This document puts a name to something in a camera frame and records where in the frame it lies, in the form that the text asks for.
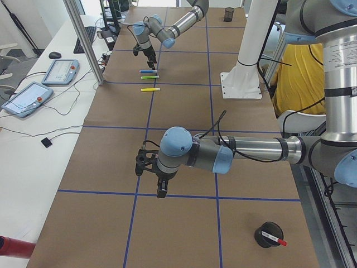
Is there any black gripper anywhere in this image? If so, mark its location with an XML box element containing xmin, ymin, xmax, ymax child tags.
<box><xmin>143</xmin><ymin>46</ymin><xmax>157</xmax><ymax>70</ymax></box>
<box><xmin>156</xmin><ymin>169</ymin><xmax>177</xmax><ymax>198</ymax></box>

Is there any blue marker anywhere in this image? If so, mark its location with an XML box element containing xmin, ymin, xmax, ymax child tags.
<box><xmin>139</xmin><ymin>69</ymin><xmax>158</xmax><ymax>74</ymax></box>

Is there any red marker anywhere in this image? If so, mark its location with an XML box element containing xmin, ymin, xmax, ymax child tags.
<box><xmin>261</xmin><ymin>231</ymin><xmax>287</xmax><ymax>246</ymax></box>

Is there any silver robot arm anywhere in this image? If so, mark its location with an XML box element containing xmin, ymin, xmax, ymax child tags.
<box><xmin>153</xmin><ymin>1</ymin><xmax>356</xmax><ymax>198</ymax></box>
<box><xmin>132</xmin><ymin>0</ymin><xmax>209</xmax><ymax>70</ymax></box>

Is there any green marker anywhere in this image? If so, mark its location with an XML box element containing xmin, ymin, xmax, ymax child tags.
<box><xmin>141</xmin><ymin>75</ymin><xmax>160</xmax><ymax>80</ymax></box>

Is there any yellow marker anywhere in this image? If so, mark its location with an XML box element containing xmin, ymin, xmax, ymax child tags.
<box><xmin>141</xmin><ymin>88</ymin><xmax>161</xmax><ymax>92</ymax></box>

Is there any black keyboard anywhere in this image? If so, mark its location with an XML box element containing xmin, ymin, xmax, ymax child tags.
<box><xmin>73</xmin><ymin>26</ymin><xmax>97</xmax><ymax>54</ymax></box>

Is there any black mesh cup near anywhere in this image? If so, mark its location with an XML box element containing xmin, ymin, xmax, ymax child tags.
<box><xmin>224</xmin><ymin>7</ymin><xmax>235</xmax><ymax>22</ymax></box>

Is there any black mesh cup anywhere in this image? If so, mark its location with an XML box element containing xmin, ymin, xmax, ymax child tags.
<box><xmin>224</xmin><ymin>7</ymin><xmax>235</xmax><ymax>22</ymax></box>
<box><xmin>254</xmin><ymin>222</ymin><xmax>284</xmax><ymax>248</ymax></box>

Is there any far teach pendant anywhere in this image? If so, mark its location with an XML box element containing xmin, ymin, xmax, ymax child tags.
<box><xmin>41</xmin><ymin>59</ymin><xmax>79</xmax><ymax>87</ymax></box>

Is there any teach pendant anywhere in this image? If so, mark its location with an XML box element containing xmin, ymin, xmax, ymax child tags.
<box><xmin>41</xmin><ymin>59</ymin><xmax>79</xmax><ymax>87</ymax></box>
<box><xmin>1</xmin><ymin>82</ymin><xmax>54</xmax><ymax>118</ymax></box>

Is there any black computer mouse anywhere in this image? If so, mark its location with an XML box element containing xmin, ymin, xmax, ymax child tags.
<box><xmin>49</xmin><ymin>51</ymin><xmax>62</xmax><ymax>59</ymax></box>

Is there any black mesh cup far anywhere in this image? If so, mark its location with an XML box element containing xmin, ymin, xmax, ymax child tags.
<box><xmin>254</xmin><ymin>222</ymin><xmax>284</xmax><ymax>248</ymax></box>

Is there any small black sensor pad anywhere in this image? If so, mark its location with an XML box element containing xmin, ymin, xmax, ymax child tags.
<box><xmin>41</xmin><ymin>137</ymin><xmax>52</xmax><ymax>148</ymax></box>

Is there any near teach pendant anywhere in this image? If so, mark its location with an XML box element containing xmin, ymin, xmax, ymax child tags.
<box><xmin>1</xmin><ymin>82</ymin><xmax>54</xmax><ymax>118</ymax></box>

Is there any person in yellow shirt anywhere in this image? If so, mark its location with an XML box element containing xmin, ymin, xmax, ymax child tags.
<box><xmin>271</xmin><ymin>44</ymin><xmax>325</xmax><ymax>117</ymax></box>

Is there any red cylinder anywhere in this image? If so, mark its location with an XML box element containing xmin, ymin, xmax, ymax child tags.
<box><xmin>1</xmin><ymin>236</ymin><xmax>36</xmax><ymax>259</ymax></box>

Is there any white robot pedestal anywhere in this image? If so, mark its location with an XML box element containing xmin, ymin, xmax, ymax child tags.
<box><xmin>220</xmin><ymin>0</ymin><xmax>279</xmax><ymax>99</ymax></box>

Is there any aluminium frame post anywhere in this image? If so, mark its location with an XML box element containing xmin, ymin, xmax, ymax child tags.
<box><xmin>63</xmin><ymin>0</ymin><xmax>104</xmax><ymax>85</ymax></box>

